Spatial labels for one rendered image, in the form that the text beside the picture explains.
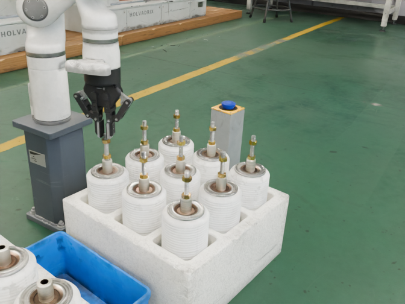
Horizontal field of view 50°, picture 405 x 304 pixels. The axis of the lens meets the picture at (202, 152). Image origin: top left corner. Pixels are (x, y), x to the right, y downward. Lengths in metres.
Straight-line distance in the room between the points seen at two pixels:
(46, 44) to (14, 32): 1.80
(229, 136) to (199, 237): 0.44
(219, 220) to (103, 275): 0.28
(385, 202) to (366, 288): 0.45
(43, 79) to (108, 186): 0.32
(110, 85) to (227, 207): 0.35
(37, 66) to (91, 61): 0.26
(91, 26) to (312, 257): 0.79
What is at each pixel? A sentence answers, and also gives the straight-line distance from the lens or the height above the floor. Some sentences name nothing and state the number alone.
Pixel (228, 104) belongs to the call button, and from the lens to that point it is 1.23.
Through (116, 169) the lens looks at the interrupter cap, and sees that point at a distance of 1.03.
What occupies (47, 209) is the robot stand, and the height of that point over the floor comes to 0.06.
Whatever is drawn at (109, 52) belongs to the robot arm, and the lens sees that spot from 0.90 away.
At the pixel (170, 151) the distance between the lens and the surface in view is 1.13.
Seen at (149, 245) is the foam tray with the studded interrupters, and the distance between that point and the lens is 0.90.
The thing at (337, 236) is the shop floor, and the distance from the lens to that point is 1.32.
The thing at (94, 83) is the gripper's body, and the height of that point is 0.47.
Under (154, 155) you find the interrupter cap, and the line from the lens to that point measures 1.08.
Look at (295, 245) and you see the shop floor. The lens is 1.25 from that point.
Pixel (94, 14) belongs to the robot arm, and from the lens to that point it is 0.89.
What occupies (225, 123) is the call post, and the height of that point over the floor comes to 0.28.
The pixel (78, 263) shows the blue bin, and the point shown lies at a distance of 1.06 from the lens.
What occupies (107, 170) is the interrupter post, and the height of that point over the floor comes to 0.26.
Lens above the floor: 0.73
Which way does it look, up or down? 26 degrees down
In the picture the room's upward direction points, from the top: 3 degrees clockwise
